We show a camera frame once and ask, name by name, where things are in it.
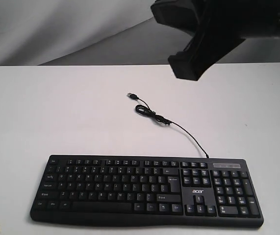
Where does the black usb cable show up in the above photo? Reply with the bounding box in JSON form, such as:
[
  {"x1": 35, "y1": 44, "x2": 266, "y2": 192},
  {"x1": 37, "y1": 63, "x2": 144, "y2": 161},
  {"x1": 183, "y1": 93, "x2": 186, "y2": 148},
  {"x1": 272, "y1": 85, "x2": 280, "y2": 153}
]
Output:
[{"x1": 126, "y1": 92, "x2": 209, "y2": 159}]

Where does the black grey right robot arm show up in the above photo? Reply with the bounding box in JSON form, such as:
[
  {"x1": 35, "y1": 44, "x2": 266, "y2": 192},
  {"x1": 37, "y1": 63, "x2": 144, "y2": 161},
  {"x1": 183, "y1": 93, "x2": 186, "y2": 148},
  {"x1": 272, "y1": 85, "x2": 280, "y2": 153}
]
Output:
[{"x1": 151, "y1": 0, "x2": 280, "y2": 81}]

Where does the black acer keyboard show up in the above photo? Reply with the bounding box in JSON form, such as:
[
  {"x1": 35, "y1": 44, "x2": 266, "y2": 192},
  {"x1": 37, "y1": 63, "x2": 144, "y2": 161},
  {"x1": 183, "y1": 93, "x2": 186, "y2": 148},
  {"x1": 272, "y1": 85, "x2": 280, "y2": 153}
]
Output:
[{"x1": 30, "y1": 155, "x2": 264, "y2": 228}]

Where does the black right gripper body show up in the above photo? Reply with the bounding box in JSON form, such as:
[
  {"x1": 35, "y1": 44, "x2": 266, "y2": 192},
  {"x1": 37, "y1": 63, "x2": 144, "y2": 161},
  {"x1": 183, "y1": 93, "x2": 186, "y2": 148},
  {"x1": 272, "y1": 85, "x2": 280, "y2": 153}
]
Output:
[{"x1": 168, "y1": 24, "x2": 245, "y2": 81}]

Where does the grey backdrop cloth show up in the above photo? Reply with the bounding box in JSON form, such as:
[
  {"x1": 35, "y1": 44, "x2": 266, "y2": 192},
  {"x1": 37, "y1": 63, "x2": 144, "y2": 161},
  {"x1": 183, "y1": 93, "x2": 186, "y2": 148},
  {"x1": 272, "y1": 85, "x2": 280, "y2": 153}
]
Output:
[{"x1": 0, "y1": 0, "x2": 280, "y2": 66}]

